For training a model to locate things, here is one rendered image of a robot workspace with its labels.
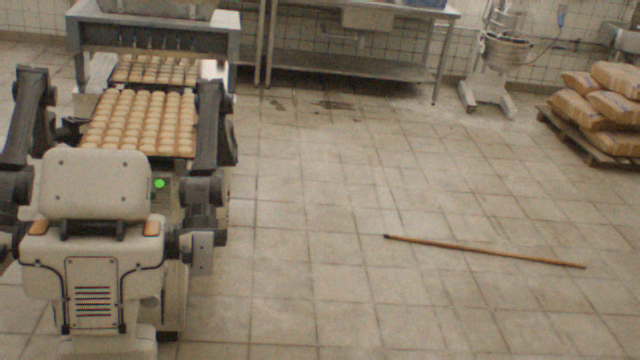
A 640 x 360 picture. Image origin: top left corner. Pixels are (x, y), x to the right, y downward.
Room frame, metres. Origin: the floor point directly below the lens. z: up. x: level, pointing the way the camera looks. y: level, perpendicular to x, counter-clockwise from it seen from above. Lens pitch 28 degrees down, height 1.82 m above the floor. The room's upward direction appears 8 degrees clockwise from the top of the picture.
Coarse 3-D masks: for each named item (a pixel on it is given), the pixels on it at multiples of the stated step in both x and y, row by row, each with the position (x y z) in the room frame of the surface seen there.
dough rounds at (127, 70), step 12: (132, 60) 2.56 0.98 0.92; (144, 60) 2.59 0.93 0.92; (156, 60) 2.61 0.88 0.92; (168, 60) 2.63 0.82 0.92; (120, 72) 2.37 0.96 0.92; (132, 72) 2.39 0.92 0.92; (144, 72) 2.46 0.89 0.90; (156, 72) 2.47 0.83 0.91; (168, 72) 2.46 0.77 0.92; (180, 72) 2.48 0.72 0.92; (192, 72) 2.50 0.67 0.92; (180, 84) 2.36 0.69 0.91; (192, 84) 2.37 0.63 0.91
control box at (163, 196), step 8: (152, 176) 1.65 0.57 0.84; (160, 176) 1.65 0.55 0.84; (168, 176) 1.66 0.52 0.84; (152, 184) 1.65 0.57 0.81; (168, 184) 1.66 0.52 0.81; (152, 192) 1.64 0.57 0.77; (160, 192) 1.65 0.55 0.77; (168, 192) 1.66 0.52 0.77; (152, 200) 1.65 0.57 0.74; (160, 200) 1.65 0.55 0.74; (168, 200) 1.66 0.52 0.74; (152, 208) 1.65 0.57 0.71; (160, 208) 1.65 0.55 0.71; (168, 208) 1.66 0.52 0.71
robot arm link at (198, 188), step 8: (200, 176) 1.17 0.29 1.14; (208, 176) 1.17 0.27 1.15; (192, 184) 1.13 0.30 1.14; (200, 184) 1.13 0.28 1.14; (208, 184) 1.14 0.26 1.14; (192, 192) 1.11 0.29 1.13; (200, 192) 1.11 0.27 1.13; (208, 192) 1.11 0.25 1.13; (192, 200) 1.09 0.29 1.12; (200, 200) 1.09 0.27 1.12; (208, 200) 1.10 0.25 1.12
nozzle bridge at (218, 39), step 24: (72, 24) 2.26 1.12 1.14; (96, 24) 2.36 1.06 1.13; (120, 24) 2.30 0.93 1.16; (144, 24) 2.32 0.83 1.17; (168, 24) 2.35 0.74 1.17; (192, 24) 2.38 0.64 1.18; (216, 24) 2.44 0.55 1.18; (72, 48) 2.26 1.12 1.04; (96, 48) 2.31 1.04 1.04; (120, 48) 2.33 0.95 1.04; (144, 48) 2.37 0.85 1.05; (168, 48) 2.42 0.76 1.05; (216, 48) 2.48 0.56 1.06
